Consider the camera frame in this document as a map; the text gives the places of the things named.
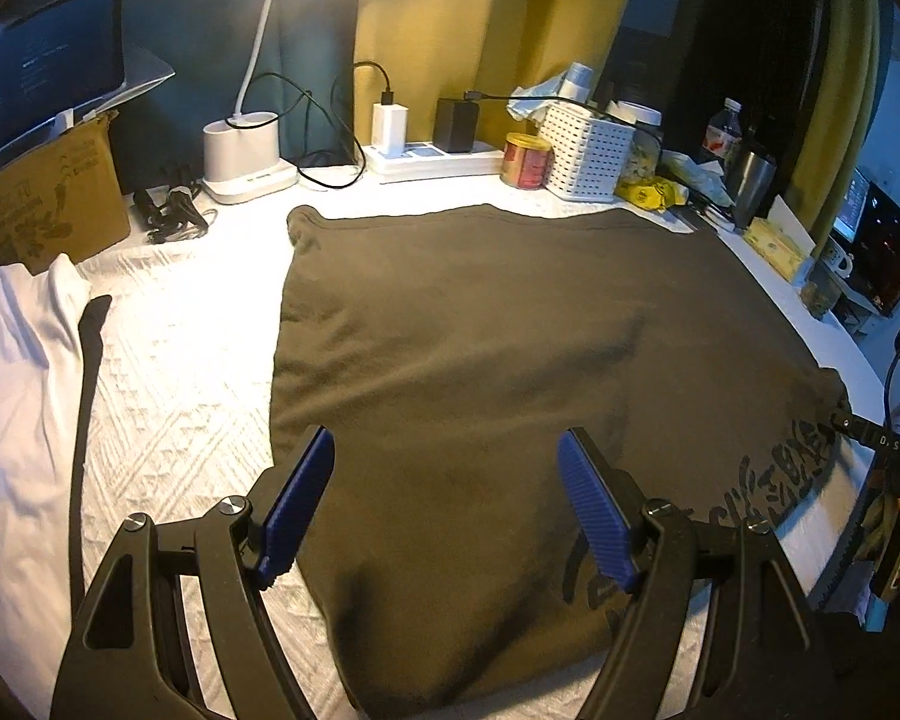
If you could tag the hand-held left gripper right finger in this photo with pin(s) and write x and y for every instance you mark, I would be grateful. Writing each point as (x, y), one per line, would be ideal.
(596, 510)

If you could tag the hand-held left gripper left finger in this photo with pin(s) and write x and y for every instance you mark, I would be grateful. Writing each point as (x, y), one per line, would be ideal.
(300, 495)

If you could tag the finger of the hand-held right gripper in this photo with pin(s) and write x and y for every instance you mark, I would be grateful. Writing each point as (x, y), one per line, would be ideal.
(862, 435)

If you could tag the olive sweatshirt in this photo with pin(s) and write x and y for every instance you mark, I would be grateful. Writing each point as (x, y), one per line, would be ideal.
(457, 352)

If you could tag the green stone ornament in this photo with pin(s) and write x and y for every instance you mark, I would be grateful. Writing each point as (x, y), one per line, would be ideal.
(817, 298)

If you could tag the white mug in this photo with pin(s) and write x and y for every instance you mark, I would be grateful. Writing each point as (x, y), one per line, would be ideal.
(840, 262)

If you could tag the white textured tablecloth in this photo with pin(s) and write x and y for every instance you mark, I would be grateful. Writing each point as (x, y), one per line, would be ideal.
(180, 360)

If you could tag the computer monitor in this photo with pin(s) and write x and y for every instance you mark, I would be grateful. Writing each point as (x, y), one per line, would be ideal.
(885, 247)

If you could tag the yellow tissue box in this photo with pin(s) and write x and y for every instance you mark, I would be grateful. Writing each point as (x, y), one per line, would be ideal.
(776, 244)

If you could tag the grey phone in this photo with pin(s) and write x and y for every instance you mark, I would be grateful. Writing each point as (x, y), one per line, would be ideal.
(696, 221)

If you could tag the steel tumbler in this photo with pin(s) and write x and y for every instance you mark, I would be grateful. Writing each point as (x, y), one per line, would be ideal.
(754, 184)

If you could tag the white cloth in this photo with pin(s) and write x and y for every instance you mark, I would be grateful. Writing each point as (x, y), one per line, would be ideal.
(15, 427)

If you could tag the yellow duck snack bag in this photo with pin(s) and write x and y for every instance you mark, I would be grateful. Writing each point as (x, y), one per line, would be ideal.
(652, 193)

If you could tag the clear plastic water bottle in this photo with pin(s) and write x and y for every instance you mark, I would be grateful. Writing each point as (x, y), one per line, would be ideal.
(724, 131)

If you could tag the yellow curtain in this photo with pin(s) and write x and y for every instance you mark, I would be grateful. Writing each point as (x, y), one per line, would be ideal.
(840, 90)

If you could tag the white desk lamp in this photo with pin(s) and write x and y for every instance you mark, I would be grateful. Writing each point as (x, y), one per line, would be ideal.
(244, 154)

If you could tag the red and gold tin can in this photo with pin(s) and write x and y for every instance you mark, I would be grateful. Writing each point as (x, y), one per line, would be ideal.
(525, 161)

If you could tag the white perforated plastic basket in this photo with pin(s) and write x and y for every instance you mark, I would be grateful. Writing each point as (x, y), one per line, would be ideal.
(585, 154)

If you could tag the white power strip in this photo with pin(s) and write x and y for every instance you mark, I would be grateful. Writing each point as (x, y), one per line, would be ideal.
(435, 163)

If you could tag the clear snack jar white lid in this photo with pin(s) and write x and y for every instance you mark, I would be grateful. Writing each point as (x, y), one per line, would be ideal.
(643, 142)

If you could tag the white USB charger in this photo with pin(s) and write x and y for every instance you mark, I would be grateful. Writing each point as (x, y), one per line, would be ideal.
(388, 124)

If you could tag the brown cardboard box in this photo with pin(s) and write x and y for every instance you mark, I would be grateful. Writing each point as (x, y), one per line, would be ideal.
(37, 195)

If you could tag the black power adapter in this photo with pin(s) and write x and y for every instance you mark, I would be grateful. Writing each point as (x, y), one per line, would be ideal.
(456, 124)

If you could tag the crumpled plastic bag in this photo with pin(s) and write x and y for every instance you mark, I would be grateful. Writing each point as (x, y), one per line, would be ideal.
(532, 99)

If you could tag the blue and white bottle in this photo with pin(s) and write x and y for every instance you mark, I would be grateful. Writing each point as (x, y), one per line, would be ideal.
(577, 82)

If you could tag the teal curtain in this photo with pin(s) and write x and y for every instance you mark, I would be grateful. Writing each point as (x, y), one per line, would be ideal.
(180, 52)

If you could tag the dark laptop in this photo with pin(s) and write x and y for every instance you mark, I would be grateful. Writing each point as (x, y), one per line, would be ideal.
(52, 60)

